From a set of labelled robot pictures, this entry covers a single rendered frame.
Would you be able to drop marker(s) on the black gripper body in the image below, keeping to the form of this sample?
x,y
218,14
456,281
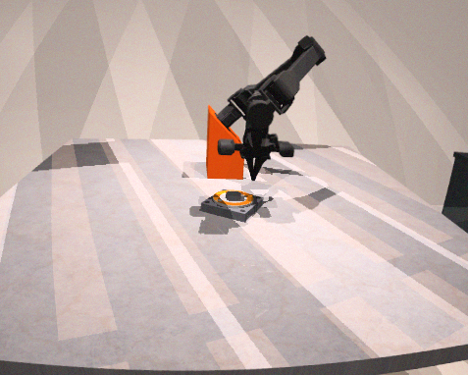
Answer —
x,y
226,146

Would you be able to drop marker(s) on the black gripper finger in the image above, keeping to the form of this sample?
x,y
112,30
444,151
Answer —
x,y
249,161
259,161

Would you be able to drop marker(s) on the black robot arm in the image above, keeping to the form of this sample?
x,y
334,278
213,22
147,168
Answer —
x,y
259,101

